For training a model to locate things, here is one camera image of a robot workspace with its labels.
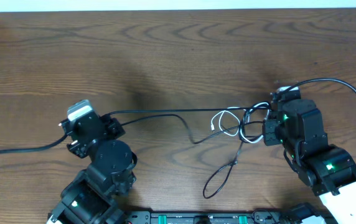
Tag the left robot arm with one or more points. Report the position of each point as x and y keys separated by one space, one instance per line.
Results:
x=90 y=197

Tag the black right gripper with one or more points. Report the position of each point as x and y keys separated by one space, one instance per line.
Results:
x=269 y=132

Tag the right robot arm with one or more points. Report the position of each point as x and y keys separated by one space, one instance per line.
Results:
x=327 y=169

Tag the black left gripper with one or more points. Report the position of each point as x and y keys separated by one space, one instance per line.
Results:
x=112 y=125

